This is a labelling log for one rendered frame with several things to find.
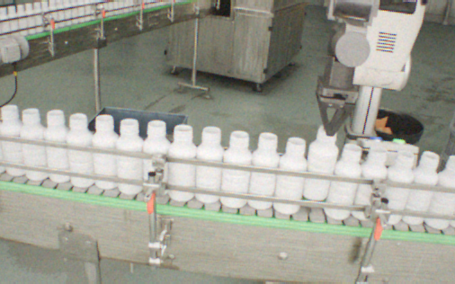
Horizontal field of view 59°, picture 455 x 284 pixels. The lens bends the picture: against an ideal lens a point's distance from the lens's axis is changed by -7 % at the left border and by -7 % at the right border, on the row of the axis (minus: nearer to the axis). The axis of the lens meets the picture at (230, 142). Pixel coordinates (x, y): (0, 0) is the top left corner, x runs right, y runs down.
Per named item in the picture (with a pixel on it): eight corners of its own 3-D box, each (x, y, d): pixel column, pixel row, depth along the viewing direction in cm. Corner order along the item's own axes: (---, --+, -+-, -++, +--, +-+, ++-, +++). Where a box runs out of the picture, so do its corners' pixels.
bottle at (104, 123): (92, 190, 94) (86, 122, 87) (99, 176, 99) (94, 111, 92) (117, 191, 94) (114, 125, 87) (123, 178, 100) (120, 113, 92)
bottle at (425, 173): (425, 217, 94) (447, 155, 87) (419, 230, 89) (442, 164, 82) (401, 208, 97) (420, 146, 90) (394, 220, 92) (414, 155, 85)
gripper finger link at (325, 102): (313, 138, 79) (321, 89, 75) (309, 125, 86) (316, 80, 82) (349, 142, 79) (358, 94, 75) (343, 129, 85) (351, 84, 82)
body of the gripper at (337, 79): (321, 98, 75) (328, 57, 72) (316, 84, 84) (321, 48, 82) (357, 102, 75) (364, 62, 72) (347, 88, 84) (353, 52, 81)
